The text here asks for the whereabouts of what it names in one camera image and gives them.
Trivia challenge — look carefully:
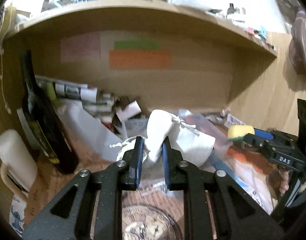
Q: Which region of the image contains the white drawstring pouch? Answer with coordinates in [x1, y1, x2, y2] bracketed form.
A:
[109, 109, 216, 170]

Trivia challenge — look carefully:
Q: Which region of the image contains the person right hand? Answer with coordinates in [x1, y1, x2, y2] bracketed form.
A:
[279, 171, 289, 194]

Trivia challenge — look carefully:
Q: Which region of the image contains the green sticky note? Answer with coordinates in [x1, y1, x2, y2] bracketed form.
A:
[114, 40, 160, 50]

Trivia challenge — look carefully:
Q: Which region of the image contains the pink sticky note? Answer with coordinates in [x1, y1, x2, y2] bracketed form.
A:
[60, 31, 101, 63]

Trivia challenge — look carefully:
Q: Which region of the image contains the wooden shelf board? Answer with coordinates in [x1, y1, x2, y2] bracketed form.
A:
[7, 0, 277, 56]

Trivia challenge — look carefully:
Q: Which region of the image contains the dark glass bottle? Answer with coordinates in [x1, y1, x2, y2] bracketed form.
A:
[20, 50, 79, 174]

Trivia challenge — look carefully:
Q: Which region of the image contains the orange sticky note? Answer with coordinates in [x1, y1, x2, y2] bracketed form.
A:
[109, 49, 172, 69]

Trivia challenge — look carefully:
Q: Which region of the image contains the small white cardboard box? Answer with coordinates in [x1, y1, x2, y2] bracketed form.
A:
[116, 101, 142, 122]

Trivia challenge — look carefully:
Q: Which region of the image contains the white paper sheet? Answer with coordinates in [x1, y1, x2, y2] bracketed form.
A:
[56, 99, 122, 161]

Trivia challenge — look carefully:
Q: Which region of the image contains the cream mug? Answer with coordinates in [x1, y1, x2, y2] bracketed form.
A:
[0, 129, 38, 202]

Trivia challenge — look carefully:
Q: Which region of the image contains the yellow green sponge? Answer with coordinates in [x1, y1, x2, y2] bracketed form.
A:
[227, 125, 255, 141]

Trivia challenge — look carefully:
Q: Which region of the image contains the clear plastic storage bin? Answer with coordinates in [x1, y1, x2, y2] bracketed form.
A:
[123, 109, 219, 170]

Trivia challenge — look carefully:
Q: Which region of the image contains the stack of newspapers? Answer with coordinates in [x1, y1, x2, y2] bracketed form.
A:
[36, 75, 117, 124]

